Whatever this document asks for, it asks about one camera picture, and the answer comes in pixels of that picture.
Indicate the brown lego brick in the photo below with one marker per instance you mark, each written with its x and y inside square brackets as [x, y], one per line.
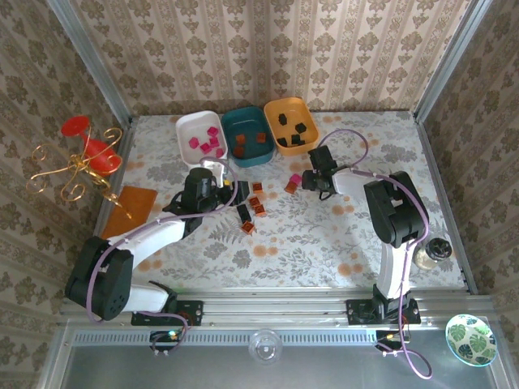
[261, 138]
[254, 200]
[290, 188]
[258, 186]
[259, 208]
[239, 151]
[241, 139]
[247, 227]

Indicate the pink lego brick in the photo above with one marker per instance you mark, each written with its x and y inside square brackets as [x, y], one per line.
[219, 152]
[294, 178]
[213, 131]
[204, 148]
[194, 142]
[213, 142]

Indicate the orange plastic container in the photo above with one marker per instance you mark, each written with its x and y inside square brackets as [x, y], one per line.
[292, 109]

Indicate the teal plastic container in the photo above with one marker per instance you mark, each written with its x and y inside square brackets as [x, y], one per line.
[251, 121]

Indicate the white plastic container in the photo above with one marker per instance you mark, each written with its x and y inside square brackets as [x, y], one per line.
[198, 121]

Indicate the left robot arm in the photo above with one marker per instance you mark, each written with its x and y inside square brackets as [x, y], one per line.
[101, 275]

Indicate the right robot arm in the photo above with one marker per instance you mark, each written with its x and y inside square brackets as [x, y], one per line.
[397, 215]

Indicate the orange wooden board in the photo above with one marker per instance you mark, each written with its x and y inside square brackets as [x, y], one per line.
[138, 210]

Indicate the floral tablecloth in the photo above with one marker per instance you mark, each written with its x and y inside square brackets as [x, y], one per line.
[304, 251]

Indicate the red plastic goblet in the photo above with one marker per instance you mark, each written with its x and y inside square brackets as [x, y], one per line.
[95, 148]

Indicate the glass jar with black lid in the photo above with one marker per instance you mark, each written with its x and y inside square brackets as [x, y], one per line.
[440, 247]

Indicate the slotted metal strip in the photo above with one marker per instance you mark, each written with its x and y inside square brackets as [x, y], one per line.
[223, 337]

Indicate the clear glass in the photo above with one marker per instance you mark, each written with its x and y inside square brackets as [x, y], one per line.
[265, 346]

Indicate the small black adapter board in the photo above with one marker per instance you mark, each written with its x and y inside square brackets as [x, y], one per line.
[164, 336]
[385, 336]

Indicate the leaf print bowl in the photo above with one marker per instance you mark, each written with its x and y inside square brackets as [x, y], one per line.
[470, 340]

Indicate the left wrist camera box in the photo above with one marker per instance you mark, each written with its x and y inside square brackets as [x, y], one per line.
[213, 165]

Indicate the aluminium table edge rail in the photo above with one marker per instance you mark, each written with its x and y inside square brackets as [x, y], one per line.
[432, 162]
[127, 129]

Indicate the long aluminium base rail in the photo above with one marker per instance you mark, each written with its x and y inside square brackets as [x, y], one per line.
[275, 308]

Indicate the aluminium frame post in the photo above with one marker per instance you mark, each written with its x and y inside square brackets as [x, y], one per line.
[93, 61]
[452, 61]

